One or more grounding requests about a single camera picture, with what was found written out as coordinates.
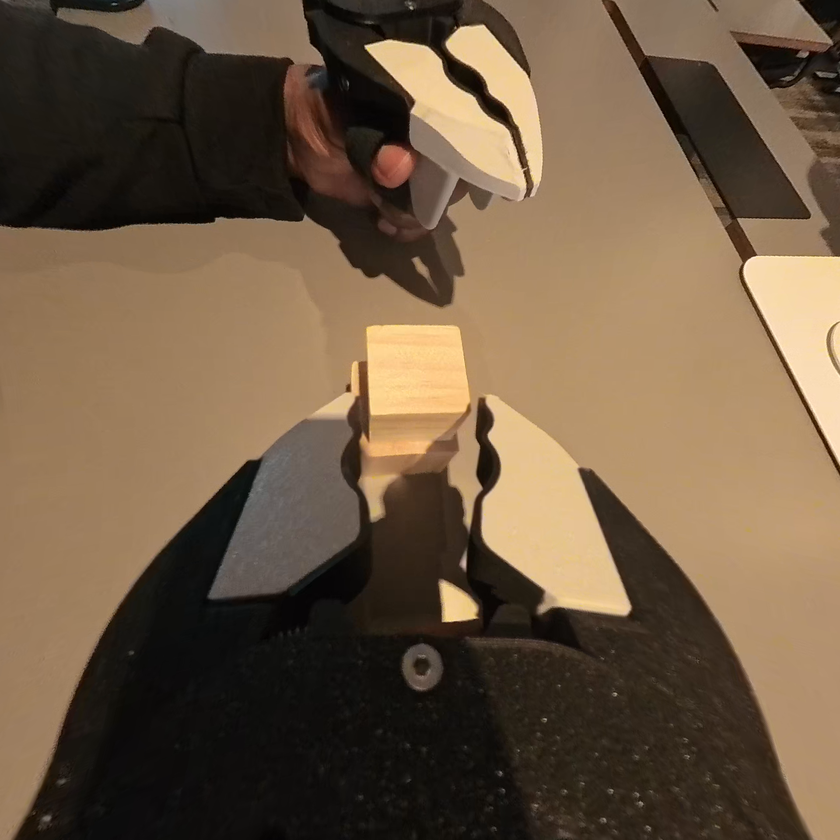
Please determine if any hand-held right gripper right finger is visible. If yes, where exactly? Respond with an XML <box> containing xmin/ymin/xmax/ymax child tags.
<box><xmin>462</xmin><ymin>394</ymin><xmax>634</xmax><ymax>618</ymax></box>

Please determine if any document stand with white base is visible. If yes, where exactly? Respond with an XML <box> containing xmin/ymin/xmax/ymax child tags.
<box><xmin>742</xmin><ymin>255</ymin><xmax>840</xmax><ymax>470</ymax></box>

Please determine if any person's left forearm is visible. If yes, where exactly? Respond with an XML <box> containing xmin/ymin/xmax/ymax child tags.
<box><xmin>0</xmin><ymin>7</ymin><xmax>306</xmax><ymax>231</ymax></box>

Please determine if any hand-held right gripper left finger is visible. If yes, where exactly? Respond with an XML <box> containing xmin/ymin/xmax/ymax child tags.
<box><xmin>206</xmin><ymin>394</ymin><xmax>368</xmax><ymax>603</ymax></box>

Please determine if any person's left hand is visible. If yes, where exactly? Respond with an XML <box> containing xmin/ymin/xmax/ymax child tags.
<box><xmin>283</xmin><ymin>63</ymin><xmax>427</xmax><ymax>240</ymax></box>

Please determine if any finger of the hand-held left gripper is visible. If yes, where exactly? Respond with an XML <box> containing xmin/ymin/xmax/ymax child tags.
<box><xmin>364</xmin><ymin>38</ymin><xmax>529</xmax><ymax>231</ymax></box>
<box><xmin>443</xmin><ymin>14</ymin><xmax>544</xmax><ymax>198</ymax></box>

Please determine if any large plain wooden cube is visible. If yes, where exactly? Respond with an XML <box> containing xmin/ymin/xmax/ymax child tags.
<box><xmin>348</xmin><ymin>360</ymin><xmax>462</xmax><ymax>476</ymax></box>

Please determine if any medium plain wooden cube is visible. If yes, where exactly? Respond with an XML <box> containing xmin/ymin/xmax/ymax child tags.
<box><xmin>364</xmin><ymin>325</ymin><xmax>472</xmax><ymax>442</ymax></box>

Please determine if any black desk mat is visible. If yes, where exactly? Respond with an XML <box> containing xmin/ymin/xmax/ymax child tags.
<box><xmin>646</xmin><ymin>56</ymin><xmax>811</xmax><ymax>221</ymax></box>

